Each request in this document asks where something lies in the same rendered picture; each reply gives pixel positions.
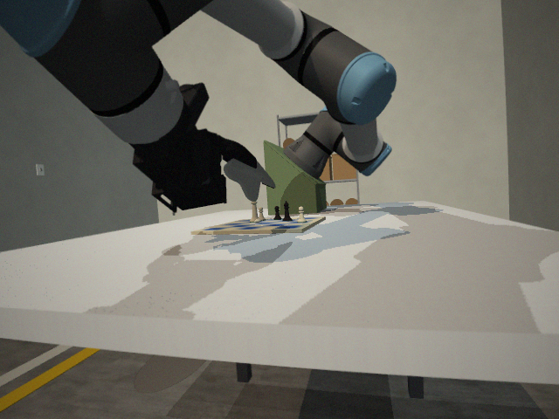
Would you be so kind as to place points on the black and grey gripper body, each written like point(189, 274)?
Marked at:
point(202, 184)

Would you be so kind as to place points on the blue and cream chessboard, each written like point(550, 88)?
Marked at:
point(269, 225)

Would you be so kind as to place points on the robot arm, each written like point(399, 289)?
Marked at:
point(102, 52)

